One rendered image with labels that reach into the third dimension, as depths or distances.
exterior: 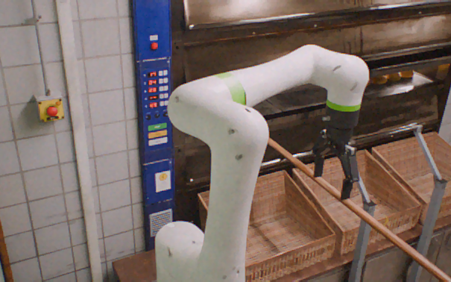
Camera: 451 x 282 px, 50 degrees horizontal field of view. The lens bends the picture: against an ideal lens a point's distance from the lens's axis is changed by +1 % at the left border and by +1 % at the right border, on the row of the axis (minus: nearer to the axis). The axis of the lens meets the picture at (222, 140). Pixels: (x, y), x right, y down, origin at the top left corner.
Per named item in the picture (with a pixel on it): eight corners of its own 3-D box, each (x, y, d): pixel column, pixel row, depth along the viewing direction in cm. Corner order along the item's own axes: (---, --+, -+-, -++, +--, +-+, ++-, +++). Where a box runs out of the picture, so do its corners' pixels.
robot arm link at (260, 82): (246, 121, 121) (247, 80, 116) (217, 107, 129) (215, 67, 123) (336, 82, 142) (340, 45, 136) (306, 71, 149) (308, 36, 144)
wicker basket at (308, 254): (194, 235, 263) (194, 192, 250) (280, 208, 287) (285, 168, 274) (239, 295, 225) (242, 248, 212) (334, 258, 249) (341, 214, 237)
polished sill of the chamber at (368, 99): (180, 139, 241) (180, 131, 240) (435, 86, 316) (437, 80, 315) (185, 144, 237) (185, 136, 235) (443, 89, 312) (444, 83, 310)
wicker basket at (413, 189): (362, 184, 313) (369, 146, 300) (425, 165, 336) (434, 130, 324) (421, 227, 275) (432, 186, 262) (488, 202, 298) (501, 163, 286)
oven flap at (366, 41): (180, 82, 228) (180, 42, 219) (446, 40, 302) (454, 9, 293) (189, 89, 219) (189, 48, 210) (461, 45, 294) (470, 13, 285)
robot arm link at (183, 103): (191, 149, 111) (188, 101, 104) (159, 130, 119) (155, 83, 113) (248, 124, 121) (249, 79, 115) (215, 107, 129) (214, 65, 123)
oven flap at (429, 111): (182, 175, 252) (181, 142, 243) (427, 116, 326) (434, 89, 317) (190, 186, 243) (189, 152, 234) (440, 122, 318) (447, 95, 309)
